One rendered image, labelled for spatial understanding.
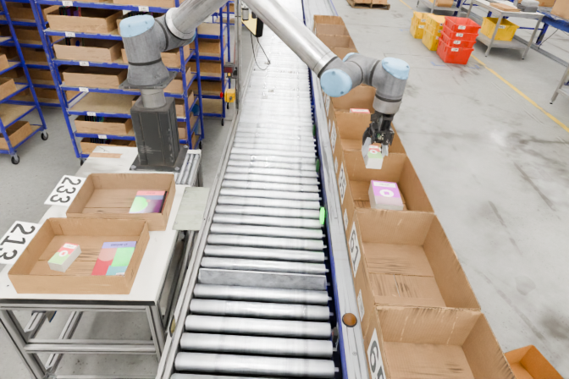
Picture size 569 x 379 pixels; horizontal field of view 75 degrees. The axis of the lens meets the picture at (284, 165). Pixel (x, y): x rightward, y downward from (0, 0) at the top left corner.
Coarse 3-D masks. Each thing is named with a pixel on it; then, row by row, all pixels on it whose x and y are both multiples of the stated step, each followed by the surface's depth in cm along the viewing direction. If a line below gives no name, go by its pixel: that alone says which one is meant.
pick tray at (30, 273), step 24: (48, 240) 145; (72, 240) 148; (96, 240) 148; (120, 240) 149; (144, 240) 145; (24, 264) 130; (48, 264) 137; (72, 264) 138; (24, 288) 126; (48, 288) 126; (72, 288) 127; (96, 288) 127; (120, 288) 128
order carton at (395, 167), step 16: (352, 160) 165; (384, 160) 165; (400, 160) 165; (352, 176) 170; (368, 176) 170; (384, 176) 170; (400, 176) 170; (416, 176) 151; (352, 192) 164; (400, 192) 166; (416, 192) 150; (352, 208) 133; (368, 208) 131; (416, 208) 148; (432, 208) 133
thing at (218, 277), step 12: (204, 276) 136; (216, 276) 136; (228, 276) 135; (240, 276) 135; (252, 276) 135; (264, 276) 135; (276, 276) 135; (288, 276) 135; (300, 276) 135; (312, 276) 134; (324, 276) 135; (300, 288) 139; (312, 288) 139
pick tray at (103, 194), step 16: (96, 176) 171; (112, 176) 172; (128, 176) 173; (144, 176) 173; (160, 176) 174; (80, 192) 161; (96, 192) 173; (112, 192) 174; (128, 192) 174; (80, 208) 161; (96, 208) 164; (112, 208) 164; (128, 208) 165; (160, 224) 154
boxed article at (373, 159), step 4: (372, 148) 142; (376, 148) 142; (368, 152) 139; (372, 152) 139; (376, 152) 140; (380, 152) 140; (368, 156) 137; (372, 156) 137; (376, 156) 138; (380, 156) 138; (364, 160) 142; (368, 160) 137; (372, 160) 136; (376, 160) 136; (380, 160) 136; (368, 164) 138; (372, 164) 138; (376, 164) 138; (380, 164) 137; (376, 168) 139; (380, 168) 139
